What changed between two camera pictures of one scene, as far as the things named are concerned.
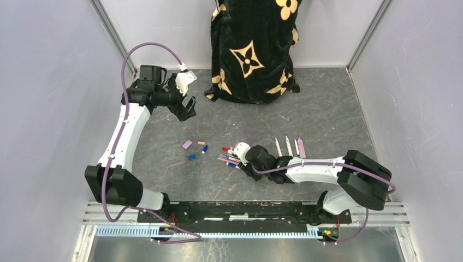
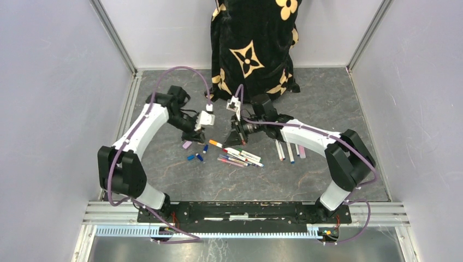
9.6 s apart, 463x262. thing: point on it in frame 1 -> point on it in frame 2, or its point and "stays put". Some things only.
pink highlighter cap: (187, 144) stays put
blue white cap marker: (297, 148) stays put
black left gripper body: (178, 108) -> (187, 135)
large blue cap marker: (289, 146) stays put
